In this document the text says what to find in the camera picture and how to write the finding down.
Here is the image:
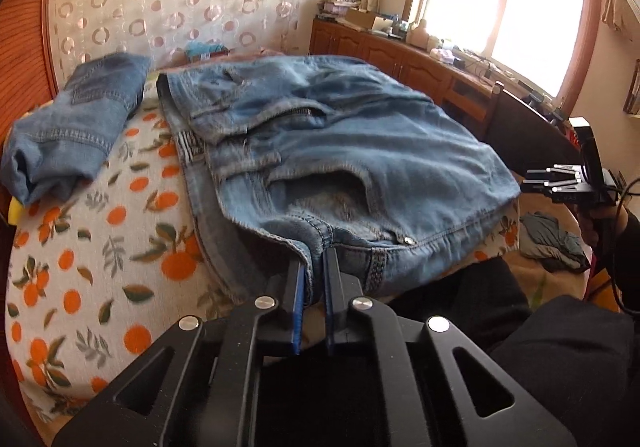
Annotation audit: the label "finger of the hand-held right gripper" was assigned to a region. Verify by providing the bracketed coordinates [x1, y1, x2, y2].
[521, 178, 583, 194]
[526, 165, 583, 178]

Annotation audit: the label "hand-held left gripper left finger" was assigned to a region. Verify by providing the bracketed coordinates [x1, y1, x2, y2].
[52, 259, 303, 447]

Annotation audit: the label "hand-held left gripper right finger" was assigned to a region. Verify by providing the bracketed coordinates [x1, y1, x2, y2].
[322, 249, 578, 447]

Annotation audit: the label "light blue jeans pants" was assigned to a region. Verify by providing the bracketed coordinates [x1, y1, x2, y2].
[156, 54, 522, 308]

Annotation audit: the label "person's right forearm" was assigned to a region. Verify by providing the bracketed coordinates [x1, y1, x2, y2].
[597, 207, 640, 315]

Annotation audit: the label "folded blue jeans pants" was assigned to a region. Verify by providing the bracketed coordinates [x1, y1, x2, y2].
[0, 53, 153, 205]

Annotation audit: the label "person's right hand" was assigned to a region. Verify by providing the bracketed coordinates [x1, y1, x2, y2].
[575, 204, 608, 248]

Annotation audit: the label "dark grey cloth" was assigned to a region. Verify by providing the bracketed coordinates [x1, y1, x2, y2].
[520, 212, 591, 273]

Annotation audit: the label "tied beige window curtain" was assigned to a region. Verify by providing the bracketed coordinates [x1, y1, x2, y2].
[597, 0, 636, 35]

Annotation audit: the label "person's black clothed legs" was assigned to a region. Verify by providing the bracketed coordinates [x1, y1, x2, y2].
[390, 257, 640, 447]

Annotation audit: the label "orange-print bed sheet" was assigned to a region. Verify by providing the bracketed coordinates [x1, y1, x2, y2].
[5, 72, 521, 423]

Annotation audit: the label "wooden cabinet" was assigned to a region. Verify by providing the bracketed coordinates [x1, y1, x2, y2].
[310, 17, 506, 138]

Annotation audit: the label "open cardboard box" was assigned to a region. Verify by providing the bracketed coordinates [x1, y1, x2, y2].
[345, 9, 381, 30]

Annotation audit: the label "stack of papers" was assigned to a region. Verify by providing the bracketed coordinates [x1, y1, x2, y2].
[316, 0, 358, 20]

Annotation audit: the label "wooden slatted wardrobe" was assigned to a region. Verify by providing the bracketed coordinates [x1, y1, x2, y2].
[0, 0, 61, 148]

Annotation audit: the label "wooden picture frame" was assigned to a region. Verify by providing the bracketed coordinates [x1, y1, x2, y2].
[624, 59, 640, 115]

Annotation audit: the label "thin black cable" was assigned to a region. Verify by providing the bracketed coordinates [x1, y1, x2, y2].
[465, 54, 506, 82]

